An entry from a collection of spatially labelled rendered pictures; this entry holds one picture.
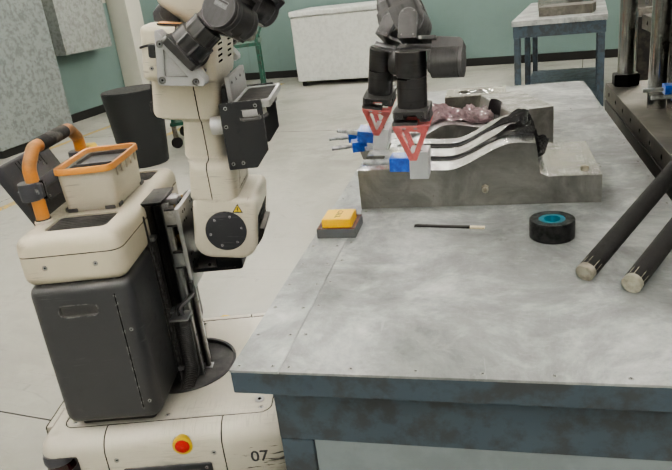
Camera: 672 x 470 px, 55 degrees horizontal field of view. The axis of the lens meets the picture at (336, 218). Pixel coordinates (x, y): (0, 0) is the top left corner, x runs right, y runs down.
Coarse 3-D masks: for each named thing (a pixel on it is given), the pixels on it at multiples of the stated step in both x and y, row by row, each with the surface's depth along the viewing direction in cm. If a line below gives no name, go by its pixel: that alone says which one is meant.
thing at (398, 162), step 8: (400, 152) 129; (424, 152) 123; (368, 160) 128; (376, 160) 128; (384, 160) 128; (392, 160) 125; (400, 160) 125; (408, 160) 125; (424, 160) 124; (392, 168) 126; (400, 168) 126; (408, 168) 125; (416, 168) 124; (424, 168) 124; (416, 176) 125; (424, 176) 125
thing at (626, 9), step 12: (624, 0) 231; (636, 0) 231; (624, 12) 233; (636, 12) 232; (624, 24) 234; (636, 24) 234; (624, 36) 235; (624, 48) 237; (624, 60) 238; (624, 72) 240; (636, 72) 240; (624, 84) 240; (636, 84) 240
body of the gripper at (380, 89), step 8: (376, 72) 146; (384, 72) 145; (368, 80) 148; (376, 80) 146; (384, 80) 146; (392, 80) 148; (368, 88) 149; (376, 88) 147; (384, 88) 147; (392, 88) 149; (368, 96) 148; (376, 96) 148; (384, 96) 148; (392, 96) 148; (384, 104) 146
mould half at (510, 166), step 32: (480, 128) 157; (480, 160) 134; (512, 160) 133; (544, 160) 142; (576, 160) 140; (384, 192) 141; (416, 192) 140; (448, 192) 138; (480, 192) 137; (512, 192) 135; (544, 192) 134; (576, 192) 132
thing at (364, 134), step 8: (360, 128) 156; (368, 128) 156; (376, 128) 153; (384, 128) 153; (360, 136) 155; (368, 136) 154; (376, 136) 154; (384, 136) 153; (376, 144) 155; (384, 144) 154
